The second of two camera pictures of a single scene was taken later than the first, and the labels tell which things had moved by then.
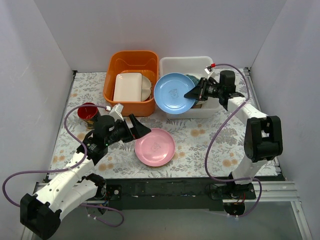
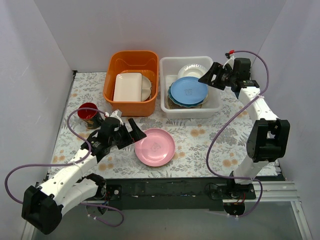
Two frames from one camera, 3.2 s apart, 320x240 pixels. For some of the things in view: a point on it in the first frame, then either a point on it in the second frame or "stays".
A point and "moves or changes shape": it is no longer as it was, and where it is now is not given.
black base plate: x=176 y=193 stays
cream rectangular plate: x=128 y=87 stays
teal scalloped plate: x=195 y=80 -> x=180 y=103
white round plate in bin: x=146 y=87 stays
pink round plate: x=156 y=148 stays
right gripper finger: x=200 y=91 -> x=206 y=78
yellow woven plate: x=159 y=166 stays
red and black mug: x=88 y=114 stays
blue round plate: x=169 y=91 moves or changes shape
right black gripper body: x=202 y=89 -> x=216 y=75
